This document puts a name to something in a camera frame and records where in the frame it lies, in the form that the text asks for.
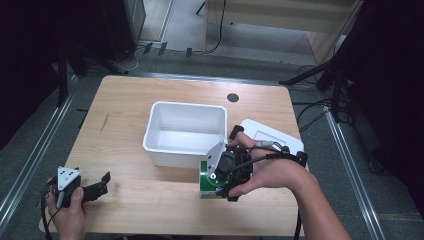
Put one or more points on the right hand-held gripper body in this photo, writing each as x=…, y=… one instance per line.
x=230, y=166

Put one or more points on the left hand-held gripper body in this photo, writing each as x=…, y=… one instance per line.
x=68, y=178

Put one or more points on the green cardboard box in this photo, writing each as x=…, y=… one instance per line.
x=206, y=188

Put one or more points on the white plastic storage box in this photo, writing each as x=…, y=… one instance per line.
x=186, y=133

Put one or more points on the person's left hand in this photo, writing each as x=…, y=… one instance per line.
x=68, y=221

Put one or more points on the person's right hand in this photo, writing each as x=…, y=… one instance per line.
x=276, y=173

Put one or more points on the black round table grommet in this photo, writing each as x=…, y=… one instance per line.
x=232, y=97

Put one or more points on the black metal stand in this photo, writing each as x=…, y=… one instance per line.
x=62, y=76

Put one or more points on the black stand with legs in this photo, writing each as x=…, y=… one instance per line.
x=333, y=70

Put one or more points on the dark cabinet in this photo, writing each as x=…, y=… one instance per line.
x=123, y=23

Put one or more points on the metal floor rail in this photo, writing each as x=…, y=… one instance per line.
x=353, y=173
x=36, y=150

